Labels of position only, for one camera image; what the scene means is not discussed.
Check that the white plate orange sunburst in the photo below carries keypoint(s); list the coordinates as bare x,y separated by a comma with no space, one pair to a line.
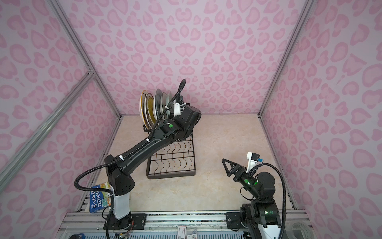
146,114

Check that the grey blue plate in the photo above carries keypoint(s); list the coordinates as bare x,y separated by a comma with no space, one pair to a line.
157,104

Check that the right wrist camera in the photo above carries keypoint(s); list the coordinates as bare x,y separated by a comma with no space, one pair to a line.
253,160

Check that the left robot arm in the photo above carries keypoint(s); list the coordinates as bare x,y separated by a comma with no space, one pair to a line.
177,128

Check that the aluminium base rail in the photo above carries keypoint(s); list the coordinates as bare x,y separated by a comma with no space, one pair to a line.
161,224

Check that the green woven bamboo tray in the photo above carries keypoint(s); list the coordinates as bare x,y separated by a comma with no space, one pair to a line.
151,109

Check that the aluminium frame left post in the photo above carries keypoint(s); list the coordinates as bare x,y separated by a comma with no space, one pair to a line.
76,42

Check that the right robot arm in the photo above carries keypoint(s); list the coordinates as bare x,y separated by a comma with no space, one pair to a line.
261,216

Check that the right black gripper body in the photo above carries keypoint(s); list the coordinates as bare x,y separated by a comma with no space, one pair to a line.
242,178

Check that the pale blue flower plate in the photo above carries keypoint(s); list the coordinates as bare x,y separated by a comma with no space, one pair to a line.
169,97

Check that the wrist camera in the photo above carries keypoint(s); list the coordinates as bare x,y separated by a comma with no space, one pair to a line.
178,105
253,160

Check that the aluminium frame left diagonal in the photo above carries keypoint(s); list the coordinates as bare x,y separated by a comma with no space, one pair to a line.
29,147

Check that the white plate small drawings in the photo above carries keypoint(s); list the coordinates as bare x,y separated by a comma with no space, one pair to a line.
163,101

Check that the black wire dish rack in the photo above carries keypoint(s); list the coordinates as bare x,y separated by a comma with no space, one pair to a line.
174,160

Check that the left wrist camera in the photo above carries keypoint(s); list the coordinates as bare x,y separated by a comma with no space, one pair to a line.
178,105

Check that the star plate yellow rim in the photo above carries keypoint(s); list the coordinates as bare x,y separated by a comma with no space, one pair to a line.
142,107

